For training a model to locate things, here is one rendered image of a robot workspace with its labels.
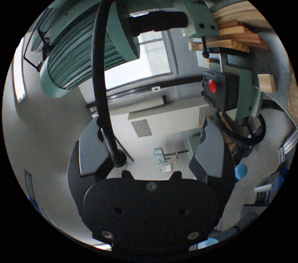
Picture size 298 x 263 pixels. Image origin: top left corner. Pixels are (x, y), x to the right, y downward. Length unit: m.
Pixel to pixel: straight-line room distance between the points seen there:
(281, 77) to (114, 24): 0.30
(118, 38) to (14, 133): 1.56
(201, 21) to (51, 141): 1.76
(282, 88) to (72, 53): 0.40
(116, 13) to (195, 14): 0.16
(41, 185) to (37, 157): 0.42
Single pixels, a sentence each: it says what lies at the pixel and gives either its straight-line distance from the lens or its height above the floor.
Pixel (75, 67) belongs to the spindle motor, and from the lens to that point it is 0.23.
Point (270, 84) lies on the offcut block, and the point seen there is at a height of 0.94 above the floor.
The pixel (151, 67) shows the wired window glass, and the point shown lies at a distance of 1.68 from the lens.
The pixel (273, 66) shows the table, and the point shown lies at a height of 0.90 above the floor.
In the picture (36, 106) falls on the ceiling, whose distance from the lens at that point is 1.65.
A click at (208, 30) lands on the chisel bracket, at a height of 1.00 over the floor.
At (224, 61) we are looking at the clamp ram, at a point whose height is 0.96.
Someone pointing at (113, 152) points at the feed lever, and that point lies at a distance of 0.15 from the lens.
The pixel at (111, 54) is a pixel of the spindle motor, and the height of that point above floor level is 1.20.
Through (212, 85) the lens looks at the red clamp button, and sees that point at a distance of 0.22.
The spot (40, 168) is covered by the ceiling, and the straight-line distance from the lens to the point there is 1.62.
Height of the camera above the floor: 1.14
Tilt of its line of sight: 8 degrees up
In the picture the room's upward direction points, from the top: 101 degrees counter-clockwise
